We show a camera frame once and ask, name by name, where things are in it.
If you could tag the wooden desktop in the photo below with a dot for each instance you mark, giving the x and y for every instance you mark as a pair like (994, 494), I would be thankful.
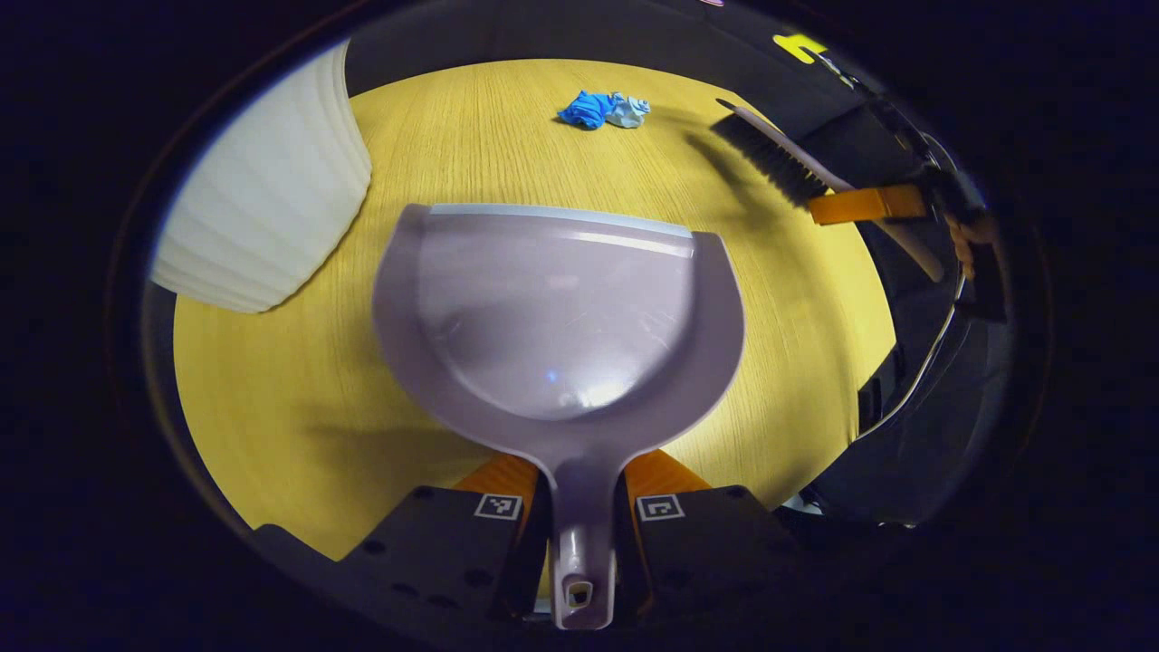
(507, 145)

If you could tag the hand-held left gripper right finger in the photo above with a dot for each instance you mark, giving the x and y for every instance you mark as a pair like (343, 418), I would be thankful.
(634, 561)

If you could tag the pale pink plastic dustpan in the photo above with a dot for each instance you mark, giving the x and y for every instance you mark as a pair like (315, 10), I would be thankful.
(561, 317)

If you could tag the white ribbed garbage bin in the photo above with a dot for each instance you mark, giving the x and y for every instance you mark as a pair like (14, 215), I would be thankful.
(272, 181)

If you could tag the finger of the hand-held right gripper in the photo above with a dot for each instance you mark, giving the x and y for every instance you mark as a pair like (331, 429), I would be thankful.
(865, 205)

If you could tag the light blue paper ball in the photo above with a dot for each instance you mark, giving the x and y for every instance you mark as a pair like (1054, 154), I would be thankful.
(629, 109)

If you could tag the small pale pink broom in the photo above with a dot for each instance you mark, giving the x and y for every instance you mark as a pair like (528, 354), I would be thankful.
(779, 163)

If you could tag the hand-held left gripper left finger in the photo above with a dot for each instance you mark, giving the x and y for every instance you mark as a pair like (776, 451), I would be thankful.
(525, 561)

